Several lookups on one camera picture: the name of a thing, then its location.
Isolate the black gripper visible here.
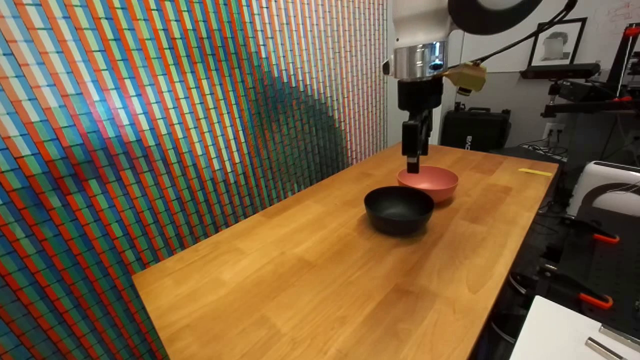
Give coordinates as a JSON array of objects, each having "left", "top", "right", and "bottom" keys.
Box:
[{"left": 397, "top": 74, "right": 447, "bottom": 177}]

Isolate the black bowl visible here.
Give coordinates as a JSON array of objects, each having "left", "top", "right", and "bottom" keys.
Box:
[{"left": 363, "top": 184, "right": 437, "bottom": 238}]

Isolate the brown bowl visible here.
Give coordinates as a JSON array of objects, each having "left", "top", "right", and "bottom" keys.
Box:
[{"left": 397, "top": 164, "right": 460, "bottom": 206}]

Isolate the black hard carrying case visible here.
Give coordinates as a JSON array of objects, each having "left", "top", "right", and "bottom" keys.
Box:
[{"left": 440, "top": 102, "right": 514, "bottom": 155}]

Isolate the beige taped lamp joint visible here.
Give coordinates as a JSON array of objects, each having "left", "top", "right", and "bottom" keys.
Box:
[{"left": 443, "top": 61, "right": 490, "bottom": 96}]

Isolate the yellow tape strip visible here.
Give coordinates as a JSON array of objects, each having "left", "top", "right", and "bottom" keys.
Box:
[{"left": 517, "top": 167, "right": 557, "bottom": 181}]

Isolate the framed portrait picture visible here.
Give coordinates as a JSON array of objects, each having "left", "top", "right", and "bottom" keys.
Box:
[{"left": 527, "top": 17, "right": 591, "bottom": 71}]

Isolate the black equipment rack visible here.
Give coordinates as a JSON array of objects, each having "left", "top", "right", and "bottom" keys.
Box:
[{"left": 540, "top": 79, "right": 640, "bottom": 167}]

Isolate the red and black stand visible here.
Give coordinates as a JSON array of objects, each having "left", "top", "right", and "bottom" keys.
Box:
[{"left": 600, "top": 23, "right": 640, "bottom": 104}]

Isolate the black ring light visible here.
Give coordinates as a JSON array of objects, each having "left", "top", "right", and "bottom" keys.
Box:
[{"left": 447, "top": 0, "right": 546, "bottom": 38}]

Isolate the black bar camera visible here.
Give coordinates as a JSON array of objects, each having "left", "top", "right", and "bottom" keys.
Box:
[{"left": 519, "top": 62, "right": 603, "bottom": 83}]

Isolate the orange handled clamp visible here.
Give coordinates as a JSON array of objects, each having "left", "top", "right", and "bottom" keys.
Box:
[
  {"left": 540, "top": 264, "right": 617, "bottom": 312},
  {"left": 579, "top": 218, "right": 624, "bottom": 249}
]

